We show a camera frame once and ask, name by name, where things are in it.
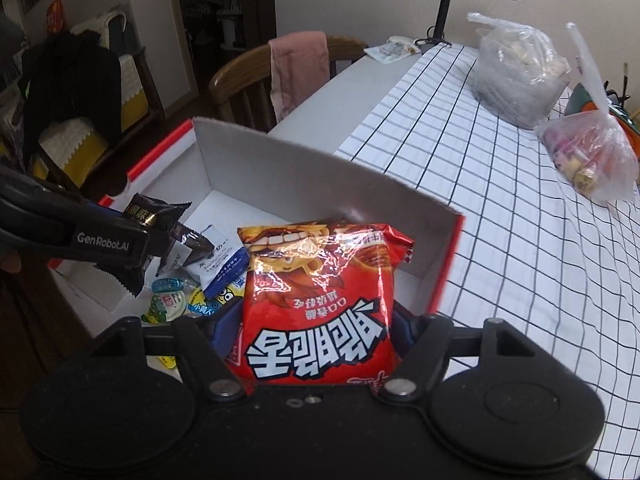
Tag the yellow cushioned wooden chair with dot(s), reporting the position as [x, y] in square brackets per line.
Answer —
[130, 100]

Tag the red cardboard box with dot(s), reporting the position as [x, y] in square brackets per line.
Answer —
[300, 175]

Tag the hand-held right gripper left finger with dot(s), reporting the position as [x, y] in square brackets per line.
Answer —
[225, 325]

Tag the orange and green container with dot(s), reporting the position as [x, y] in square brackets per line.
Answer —
[582, 102]

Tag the green-lidded jelly cup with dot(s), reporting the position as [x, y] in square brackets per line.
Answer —
[165, 305]

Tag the dark clothes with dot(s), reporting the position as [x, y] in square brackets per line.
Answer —
[70, 85]

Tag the white and blue snack packet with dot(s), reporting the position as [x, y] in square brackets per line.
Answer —
[222, 260]

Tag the white checked tablecloth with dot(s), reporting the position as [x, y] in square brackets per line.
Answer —
[500, 210]

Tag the large red snack bag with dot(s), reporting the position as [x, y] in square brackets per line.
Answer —
[320, 310]

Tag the white paper packet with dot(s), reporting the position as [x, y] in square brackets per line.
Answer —
[392, 50]

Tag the paint brush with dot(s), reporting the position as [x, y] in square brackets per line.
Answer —
[625, 82]

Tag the dark bookcase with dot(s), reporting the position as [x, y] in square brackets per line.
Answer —
[220, 10]

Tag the person's left hand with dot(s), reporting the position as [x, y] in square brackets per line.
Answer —
[10, 263]

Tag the wooden chair with curved back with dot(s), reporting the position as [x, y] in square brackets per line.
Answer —
[235, 80]

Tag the black snack packet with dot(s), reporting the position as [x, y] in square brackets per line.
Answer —
[155, 210]

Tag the clear bag with grey contents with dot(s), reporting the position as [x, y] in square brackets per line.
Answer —
[520, 75]

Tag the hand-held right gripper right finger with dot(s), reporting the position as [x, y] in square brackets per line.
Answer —
[407, 327]

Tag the pink cloth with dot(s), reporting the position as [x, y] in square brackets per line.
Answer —
[295, 70]

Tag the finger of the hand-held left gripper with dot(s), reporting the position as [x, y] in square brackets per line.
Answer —
[110, 214]

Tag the clear bag with pink snacks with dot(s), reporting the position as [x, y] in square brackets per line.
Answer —
[595, 155]

